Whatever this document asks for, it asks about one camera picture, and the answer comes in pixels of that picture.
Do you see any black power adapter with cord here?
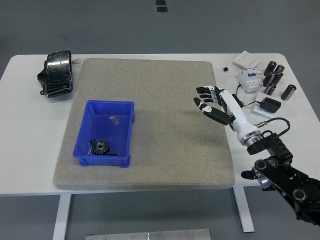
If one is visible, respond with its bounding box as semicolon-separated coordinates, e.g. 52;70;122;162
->
231;84;282;114

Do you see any grey metal plate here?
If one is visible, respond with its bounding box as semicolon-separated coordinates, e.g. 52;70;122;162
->
85;228;212;240

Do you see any white circuit breaker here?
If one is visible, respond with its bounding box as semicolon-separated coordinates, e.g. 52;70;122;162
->
236;66;264;95

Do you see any white wall switch plate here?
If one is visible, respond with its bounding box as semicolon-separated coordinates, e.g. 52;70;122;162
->
233;50;262;70

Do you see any white table leg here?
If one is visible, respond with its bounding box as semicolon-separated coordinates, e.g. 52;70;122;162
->
52;193;73;240
233;186;256;234

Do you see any black tape-wrapped device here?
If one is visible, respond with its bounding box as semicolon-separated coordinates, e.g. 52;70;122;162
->
36;49;75;99

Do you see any white flat plate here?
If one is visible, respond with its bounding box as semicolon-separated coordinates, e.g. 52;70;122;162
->
252;90;278;120

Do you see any large black gear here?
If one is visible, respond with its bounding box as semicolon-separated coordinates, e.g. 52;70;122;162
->
90;139;111;156

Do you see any small clear plastic bag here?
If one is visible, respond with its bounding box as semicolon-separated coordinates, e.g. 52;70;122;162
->
107;115;121;126

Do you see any grey-brown mat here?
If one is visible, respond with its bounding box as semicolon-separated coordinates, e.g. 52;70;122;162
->
52;58;236;190

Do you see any blue plastic box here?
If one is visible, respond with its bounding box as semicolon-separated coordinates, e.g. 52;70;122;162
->
72;99;136;169

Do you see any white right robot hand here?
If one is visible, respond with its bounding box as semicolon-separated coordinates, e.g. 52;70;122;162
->
193;84;259;141

